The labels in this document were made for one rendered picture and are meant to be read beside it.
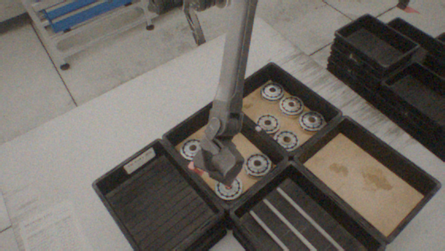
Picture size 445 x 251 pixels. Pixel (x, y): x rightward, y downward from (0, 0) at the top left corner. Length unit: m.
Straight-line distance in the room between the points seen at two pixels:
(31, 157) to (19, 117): 1.28
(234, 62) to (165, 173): 0.66
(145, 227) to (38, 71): 2.29
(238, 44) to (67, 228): 1.04
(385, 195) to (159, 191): 0.82
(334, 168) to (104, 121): 1.08
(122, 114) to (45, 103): 1.37
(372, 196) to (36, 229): 1.29
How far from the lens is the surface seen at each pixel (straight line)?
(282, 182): 1.30
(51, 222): 1.58
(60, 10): 2.99
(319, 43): 3.09
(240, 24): 0.84
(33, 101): 3.10
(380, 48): 2.38
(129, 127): 1.68
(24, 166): 1.78
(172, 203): 1.29
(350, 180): 1.35
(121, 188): 1.37
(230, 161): 0.83
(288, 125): 1.44
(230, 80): 0.83
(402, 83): 2.37
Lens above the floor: 2.00
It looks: 54 degrees down
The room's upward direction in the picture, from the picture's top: 6 degrees counter-clockwise
